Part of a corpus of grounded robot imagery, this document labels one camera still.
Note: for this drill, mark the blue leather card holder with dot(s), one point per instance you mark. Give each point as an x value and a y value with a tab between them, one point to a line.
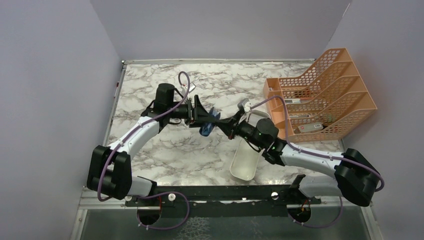
206	129

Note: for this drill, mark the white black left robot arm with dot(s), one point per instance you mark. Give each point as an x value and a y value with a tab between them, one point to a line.
110	171

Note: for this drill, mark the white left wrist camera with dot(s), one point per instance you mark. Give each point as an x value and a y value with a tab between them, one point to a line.
187	88

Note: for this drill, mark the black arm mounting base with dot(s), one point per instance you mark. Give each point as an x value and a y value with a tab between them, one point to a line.
217	201

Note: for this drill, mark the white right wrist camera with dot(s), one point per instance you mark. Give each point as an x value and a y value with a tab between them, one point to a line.
245	105

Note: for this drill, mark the white oblong plastic tray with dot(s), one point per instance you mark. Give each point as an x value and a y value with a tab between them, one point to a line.
244	164

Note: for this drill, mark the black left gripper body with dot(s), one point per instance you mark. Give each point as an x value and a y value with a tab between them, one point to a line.
185	111

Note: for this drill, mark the orange mesh file organizer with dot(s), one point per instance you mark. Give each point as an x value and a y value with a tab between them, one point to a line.
331	91

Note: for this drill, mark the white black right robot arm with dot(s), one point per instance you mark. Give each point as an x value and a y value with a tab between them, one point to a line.
355	177

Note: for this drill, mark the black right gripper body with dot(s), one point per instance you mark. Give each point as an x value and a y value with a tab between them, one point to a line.
241	129

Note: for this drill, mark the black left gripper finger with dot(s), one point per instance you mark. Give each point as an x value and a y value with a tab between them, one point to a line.
197	123
200	114

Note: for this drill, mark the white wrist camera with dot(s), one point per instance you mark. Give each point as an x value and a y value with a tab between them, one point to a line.
187	88
245	105

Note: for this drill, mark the grey red box in organizer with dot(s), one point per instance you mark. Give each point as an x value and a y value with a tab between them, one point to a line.
310	128

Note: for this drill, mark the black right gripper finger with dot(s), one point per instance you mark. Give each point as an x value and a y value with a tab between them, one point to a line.
231	120
227	128

